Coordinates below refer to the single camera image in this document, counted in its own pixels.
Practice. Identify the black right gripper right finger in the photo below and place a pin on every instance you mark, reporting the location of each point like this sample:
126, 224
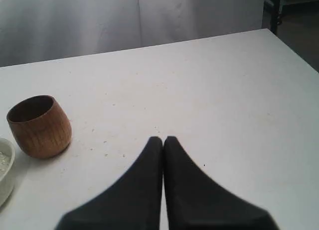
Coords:
195, 202

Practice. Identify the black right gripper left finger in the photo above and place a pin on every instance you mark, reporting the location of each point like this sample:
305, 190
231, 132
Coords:
133, 202

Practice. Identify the brown wooden cup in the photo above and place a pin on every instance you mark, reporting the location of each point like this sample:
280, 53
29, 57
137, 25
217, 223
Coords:
40, 126

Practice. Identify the white ceramic bowl with rice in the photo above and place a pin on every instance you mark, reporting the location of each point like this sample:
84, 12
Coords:
7, 173

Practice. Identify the white backdrop curtain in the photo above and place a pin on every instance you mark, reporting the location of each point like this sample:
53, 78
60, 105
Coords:
38, 30

